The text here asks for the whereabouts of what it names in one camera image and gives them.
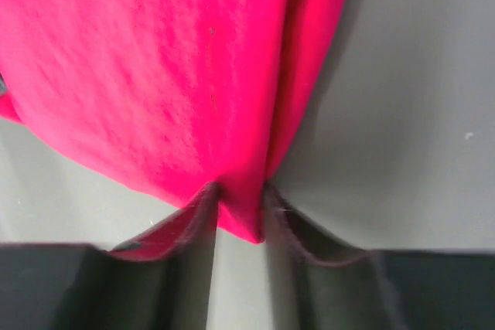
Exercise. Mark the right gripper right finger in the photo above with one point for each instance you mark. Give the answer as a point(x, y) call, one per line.
point(319, 281)

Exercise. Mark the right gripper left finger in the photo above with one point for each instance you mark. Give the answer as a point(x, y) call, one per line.
point(159, 279)

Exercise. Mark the crimson t shirt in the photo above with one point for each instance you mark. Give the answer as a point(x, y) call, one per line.
point(165, 96)

